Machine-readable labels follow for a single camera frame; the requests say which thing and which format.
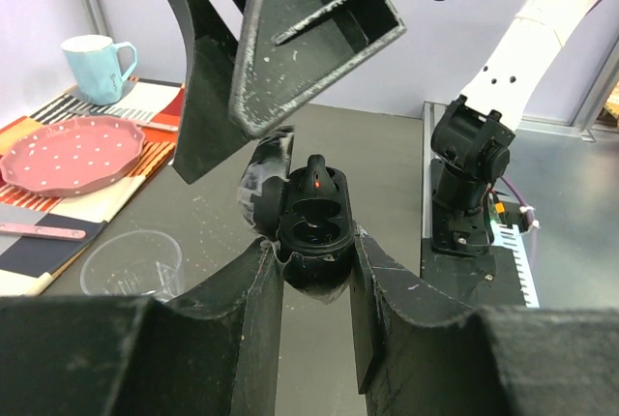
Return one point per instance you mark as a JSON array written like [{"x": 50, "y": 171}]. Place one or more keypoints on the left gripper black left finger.
[{"x": 211, "y": 351}]

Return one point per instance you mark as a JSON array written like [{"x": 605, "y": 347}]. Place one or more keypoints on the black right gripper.
[{"x": 292, "y": 50}]

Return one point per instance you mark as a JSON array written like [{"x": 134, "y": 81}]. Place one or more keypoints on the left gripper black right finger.
[{"x": 419, "y": 351}]

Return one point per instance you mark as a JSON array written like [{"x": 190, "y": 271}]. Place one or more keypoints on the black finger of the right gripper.
[{"x": 207, "y": 136}]

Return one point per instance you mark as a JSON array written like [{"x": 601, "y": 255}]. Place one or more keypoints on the black earbud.
[{"x": 316, "y": 180}]

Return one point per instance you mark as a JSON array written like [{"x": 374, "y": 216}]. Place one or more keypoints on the black marbled earbud charging case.
[{"x": 302, "y": 222}]

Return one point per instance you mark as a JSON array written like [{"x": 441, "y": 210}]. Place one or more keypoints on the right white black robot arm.
[{"x": 474, "y": 134}]

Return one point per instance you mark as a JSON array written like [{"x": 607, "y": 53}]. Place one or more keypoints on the colourful patchwork placemat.
[{"x": 30, "y": 265}]

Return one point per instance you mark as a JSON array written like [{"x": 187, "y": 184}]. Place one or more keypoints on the clear plastic cup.
[{"x": 140, "y": 262}]

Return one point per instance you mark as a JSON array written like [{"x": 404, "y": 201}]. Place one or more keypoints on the light blue mug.
[{"x": 95, "y": 64}]

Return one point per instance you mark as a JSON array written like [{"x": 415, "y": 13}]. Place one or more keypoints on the pink polka-dot plate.
[{"x": 73, "y": 157}]

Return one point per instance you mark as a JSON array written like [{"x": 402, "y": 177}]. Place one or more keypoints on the pink-handled metal fork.
[{"x": 42, "y": 232}]

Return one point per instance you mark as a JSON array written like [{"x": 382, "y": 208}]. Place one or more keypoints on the aluminium frame rail front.
[{"x": 432, "y": 113}]

